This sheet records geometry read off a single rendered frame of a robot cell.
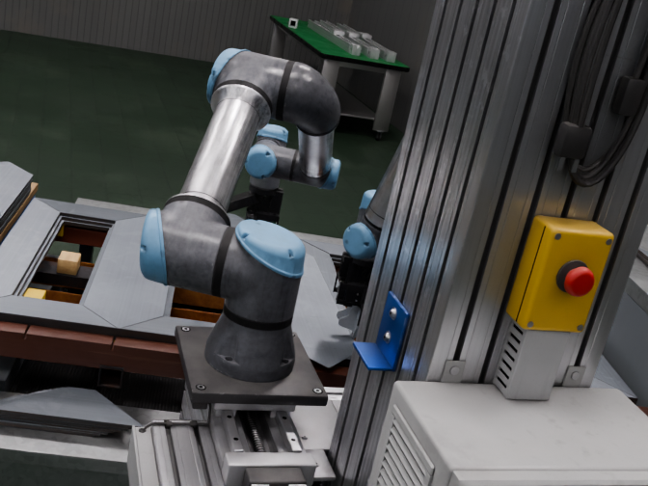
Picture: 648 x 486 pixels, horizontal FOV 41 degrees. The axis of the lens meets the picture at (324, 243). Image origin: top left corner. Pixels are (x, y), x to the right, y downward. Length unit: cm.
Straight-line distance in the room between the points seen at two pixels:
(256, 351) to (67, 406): 60
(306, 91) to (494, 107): 67
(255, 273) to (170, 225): 16
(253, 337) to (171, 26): 908
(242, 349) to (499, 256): 50
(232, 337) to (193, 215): 20
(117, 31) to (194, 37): 87
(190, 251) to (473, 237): 50
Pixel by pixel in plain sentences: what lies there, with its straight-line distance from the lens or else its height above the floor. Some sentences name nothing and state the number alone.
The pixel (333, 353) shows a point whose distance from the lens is 197.
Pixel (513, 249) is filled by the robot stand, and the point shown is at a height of 142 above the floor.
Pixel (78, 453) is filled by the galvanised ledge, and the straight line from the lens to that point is 181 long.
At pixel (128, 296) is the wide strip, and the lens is 207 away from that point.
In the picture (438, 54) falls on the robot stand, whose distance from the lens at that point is 117.
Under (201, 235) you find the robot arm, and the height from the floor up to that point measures 125.
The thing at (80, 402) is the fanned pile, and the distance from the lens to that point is 189.
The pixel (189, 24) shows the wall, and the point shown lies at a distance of 1038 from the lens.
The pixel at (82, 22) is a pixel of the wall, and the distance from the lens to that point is 1030.
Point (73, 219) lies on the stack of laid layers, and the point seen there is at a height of 83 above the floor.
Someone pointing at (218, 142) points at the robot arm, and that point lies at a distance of 152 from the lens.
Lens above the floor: 173
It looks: 20 degrees down
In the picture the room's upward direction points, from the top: 12 degrees clockwise
